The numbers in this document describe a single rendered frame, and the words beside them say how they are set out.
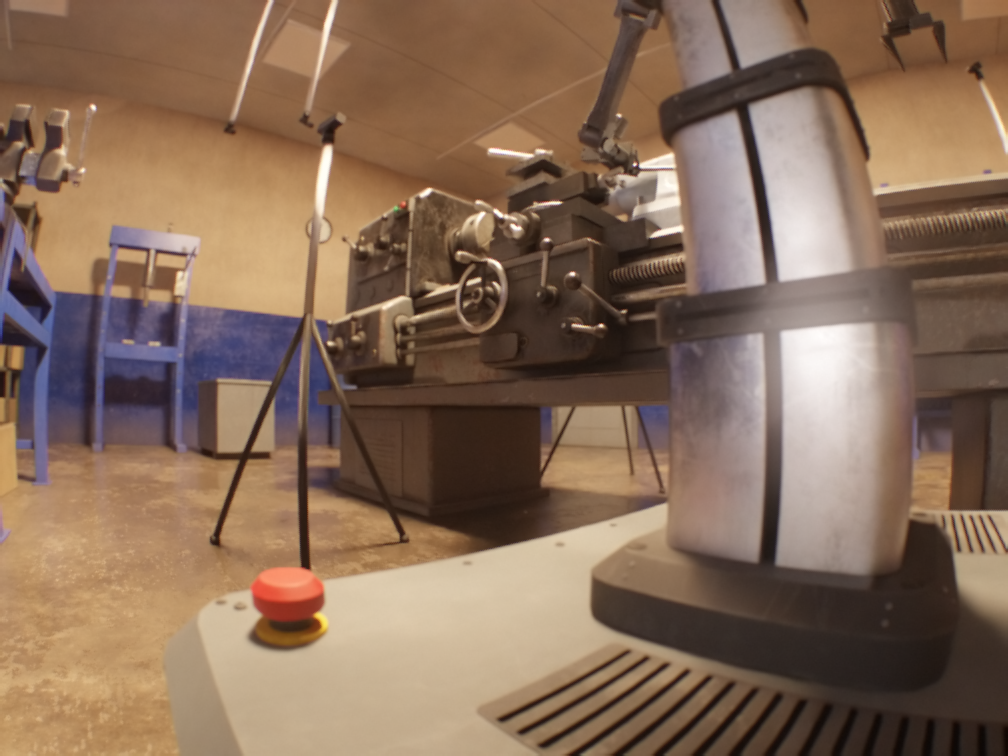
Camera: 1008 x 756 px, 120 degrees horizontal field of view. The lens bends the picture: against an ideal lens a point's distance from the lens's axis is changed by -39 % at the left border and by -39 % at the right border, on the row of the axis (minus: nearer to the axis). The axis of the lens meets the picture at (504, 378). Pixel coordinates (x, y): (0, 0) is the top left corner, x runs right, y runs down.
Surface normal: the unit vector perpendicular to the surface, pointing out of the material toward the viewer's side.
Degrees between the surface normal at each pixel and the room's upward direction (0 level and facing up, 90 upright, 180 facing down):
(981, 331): 90
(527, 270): 90
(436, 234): 90
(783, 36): 90
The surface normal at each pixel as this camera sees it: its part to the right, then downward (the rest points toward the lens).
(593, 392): -0.71, -0.05
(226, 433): 0.77, -0.04
